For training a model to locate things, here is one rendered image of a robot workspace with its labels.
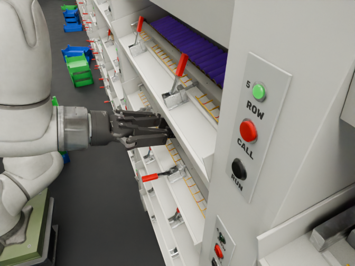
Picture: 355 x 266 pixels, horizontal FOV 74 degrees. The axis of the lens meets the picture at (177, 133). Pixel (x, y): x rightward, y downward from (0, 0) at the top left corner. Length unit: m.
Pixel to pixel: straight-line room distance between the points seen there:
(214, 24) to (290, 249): 0.22
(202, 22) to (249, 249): 0.23
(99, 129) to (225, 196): 0.31
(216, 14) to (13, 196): 1.02
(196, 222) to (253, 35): 0.39
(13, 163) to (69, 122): 0.66
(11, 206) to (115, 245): 0.52
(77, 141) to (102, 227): 0.97
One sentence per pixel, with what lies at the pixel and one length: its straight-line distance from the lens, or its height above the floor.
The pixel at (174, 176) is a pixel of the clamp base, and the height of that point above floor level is 0.77.
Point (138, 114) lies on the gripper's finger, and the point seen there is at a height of 0.86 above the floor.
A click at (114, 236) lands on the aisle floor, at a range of 1.37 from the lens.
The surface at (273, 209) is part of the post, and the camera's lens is 0.20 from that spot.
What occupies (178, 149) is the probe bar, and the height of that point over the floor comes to 0.79.
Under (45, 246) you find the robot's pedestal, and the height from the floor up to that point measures 0.20.
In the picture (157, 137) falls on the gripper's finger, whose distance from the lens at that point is 0.51.
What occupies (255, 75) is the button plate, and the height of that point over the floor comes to 1.11.
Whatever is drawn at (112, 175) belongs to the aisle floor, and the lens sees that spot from 1.61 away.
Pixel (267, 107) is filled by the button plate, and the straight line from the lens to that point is 0.17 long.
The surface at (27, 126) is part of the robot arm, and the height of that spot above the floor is 0.95.
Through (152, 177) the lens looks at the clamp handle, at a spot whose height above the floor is 0.78.
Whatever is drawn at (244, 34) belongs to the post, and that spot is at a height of 1.13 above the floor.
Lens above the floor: 1.18
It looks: 39 degrees down
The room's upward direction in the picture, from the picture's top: straight up
